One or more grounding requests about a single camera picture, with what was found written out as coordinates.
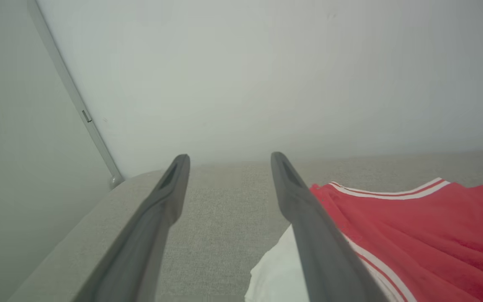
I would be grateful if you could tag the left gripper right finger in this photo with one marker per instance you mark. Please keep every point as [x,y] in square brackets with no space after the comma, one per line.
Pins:
[321,251]

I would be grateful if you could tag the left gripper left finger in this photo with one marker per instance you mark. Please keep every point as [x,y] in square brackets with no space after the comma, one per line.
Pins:
[141,243]

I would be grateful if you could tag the red and white polo shirt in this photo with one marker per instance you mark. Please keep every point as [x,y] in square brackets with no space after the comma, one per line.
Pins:
[426,235]

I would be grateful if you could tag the grey metal pole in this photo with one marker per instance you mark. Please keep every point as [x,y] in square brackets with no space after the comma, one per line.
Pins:
[74,94]

